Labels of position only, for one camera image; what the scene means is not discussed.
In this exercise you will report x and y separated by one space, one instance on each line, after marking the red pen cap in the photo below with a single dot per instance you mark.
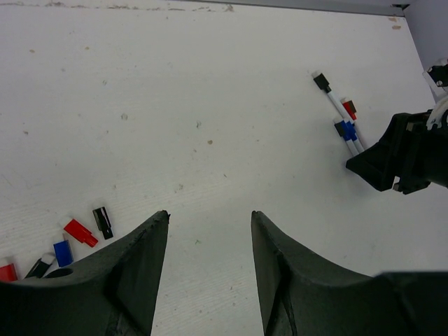
79 232
8 272

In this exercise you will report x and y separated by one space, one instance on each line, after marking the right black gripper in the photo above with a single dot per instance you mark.
408 157

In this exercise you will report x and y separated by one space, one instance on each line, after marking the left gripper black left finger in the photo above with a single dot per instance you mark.
110 292

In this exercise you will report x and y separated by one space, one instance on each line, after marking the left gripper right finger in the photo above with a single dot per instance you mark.
302 293

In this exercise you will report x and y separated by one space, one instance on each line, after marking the black pen cap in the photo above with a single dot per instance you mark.
103 222
41 266

